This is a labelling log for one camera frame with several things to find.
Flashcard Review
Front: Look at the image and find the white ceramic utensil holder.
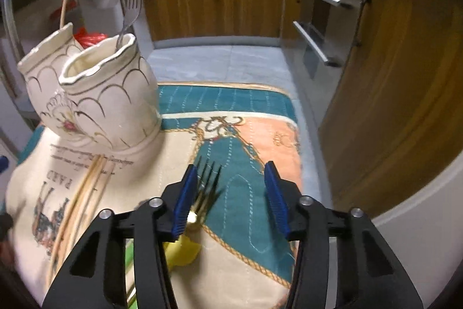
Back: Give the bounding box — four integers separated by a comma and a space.
17, 23, 162, 152

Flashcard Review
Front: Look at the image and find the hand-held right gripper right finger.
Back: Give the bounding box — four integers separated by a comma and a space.
263, 160, 424, 309

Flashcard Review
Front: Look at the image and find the printed quilted mat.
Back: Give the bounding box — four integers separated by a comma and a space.
5, 83, 302, 309

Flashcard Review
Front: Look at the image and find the red plastic bag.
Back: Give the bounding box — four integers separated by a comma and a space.
74, 27, 109, 50

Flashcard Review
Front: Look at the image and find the wooden chopstick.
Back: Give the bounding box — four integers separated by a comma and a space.
89, 167, 115, 219
59, 0, 70, 29
47, 155, 100, 276
57, 157, 106, 261

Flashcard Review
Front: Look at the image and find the green handle yellow spoon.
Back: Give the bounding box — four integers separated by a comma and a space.
125, 238, 137, 309

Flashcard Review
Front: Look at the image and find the wooden base cabinet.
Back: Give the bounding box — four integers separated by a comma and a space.
139, 0, 302, 42

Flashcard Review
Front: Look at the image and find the wooden side cabinet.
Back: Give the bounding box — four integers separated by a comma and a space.
320, 0, 463, 219

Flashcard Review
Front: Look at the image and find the built-in steel oven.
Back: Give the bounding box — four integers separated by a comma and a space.
280, 0, 368, 81

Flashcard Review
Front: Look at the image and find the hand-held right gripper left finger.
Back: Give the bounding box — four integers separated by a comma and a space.
43, 164, 199, 309

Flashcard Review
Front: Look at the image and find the silver fork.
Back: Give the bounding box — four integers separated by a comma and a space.
116, 0, 142, 52

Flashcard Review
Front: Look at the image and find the yellow handle gold fork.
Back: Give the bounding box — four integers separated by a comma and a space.
163, 156, 223, 268

